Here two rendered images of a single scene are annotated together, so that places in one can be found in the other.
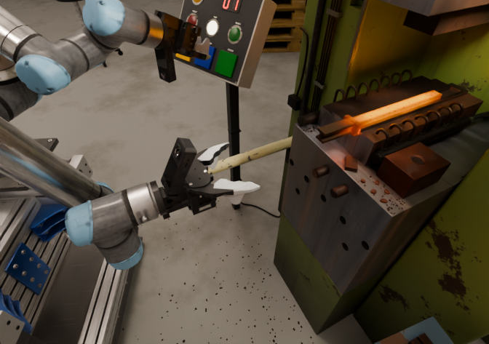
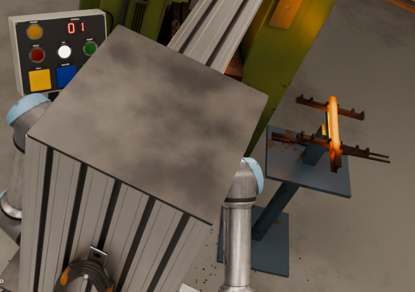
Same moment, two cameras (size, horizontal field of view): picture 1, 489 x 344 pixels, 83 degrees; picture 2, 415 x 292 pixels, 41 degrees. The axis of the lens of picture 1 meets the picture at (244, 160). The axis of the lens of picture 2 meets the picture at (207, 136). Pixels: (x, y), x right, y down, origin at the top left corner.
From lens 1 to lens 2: 1.88 m
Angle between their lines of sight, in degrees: 55
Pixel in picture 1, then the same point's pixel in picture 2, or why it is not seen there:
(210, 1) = (52, 31)
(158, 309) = not seen: outside the picture
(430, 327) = (270, 128)
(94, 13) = not seen: hidden behind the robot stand
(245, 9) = (92, 27)
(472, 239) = (255, 83)
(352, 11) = not seen: outside the picture
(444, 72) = not seen: outside the picture
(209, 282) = not seen: hidden behind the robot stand
